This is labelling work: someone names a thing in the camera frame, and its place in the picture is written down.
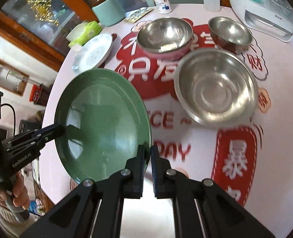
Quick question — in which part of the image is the green plate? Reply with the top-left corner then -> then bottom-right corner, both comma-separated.
54,69 -> 152,183

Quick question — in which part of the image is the white marble plate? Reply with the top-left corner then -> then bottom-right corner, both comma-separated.
72,33 -> 113,75

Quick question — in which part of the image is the large steel bowl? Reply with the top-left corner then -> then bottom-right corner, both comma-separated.
174,48 -> 258,129

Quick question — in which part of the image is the steel bowl pink outside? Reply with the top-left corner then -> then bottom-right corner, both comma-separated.
136,17 -> 193,61

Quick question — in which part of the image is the person's left hand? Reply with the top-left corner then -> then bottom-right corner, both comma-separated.
0,172 -> 30,209

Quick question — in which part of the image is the green tissue pack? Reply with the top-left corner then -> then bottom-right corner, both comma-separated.
66,20 -> 102,48

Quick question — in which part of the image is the wooden glass cabinet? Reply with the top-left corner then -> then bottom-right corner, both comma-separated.
0,0 -> 97,71

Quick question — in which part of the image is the mint green canister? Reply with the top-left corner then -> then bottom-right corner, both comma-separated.
92,0 -> 125,27

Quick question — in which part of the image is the foil blister pack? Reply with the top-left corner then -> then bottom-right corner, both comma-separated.
124,7 -> 153,23

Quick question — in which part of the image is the white pill bottle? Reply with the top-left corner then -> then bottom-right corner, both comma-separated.
154,0 -> 172,14

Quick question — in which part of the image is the small steel bowl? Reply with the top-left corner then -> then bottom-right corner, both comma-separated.
208,16 -> 253,54

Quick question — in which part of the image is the white sterilizer appliance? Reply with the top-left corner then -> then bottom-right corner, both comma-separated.
229,0 -> 293,42

